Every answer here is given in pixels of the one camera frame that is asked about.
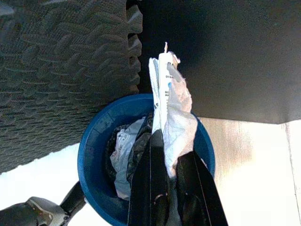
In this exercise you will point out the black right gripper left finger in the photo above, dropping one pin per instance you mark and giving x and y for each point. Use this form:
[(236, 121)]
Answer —
[(145, 188)]

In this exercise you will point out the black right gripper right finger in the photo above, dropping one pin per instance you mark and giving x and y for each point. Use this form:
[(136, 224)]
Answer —
[(200, 200)]

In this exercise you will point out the white tissue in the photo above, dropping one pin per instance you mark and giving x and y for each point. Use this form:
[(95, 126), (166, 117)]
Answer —
[(181, 131)]

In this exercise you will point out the white printed paper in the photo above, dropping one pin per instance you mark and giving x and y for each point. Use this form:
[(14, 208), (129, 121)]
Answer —
[(163, 89), (122, 146)]

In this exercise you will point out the black bin liner bag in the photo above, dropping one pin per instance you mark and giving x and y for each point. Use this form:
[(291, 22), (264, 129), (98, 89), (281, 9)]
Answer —
[(138, 150)]

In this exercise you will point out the crumpled white printed paper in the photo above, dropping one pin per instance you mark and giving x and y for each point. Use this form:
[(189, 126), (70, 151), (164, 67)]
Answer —
[(122, 146)]

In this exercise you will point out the blue round waste bin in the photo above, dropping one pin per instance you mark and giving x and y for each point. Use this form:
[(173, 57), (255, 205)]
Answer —
[(94, 153)]

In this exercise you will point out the grey textured foam mat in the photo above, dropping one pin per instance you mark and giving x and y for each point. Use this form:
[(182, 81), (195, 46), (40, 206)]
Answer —
[(58, 82)]

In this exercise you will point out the black furniture panel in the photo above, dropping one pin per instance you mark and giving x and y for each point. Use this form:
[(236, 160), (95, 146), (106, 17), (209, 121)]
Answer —
[(235, 58)]

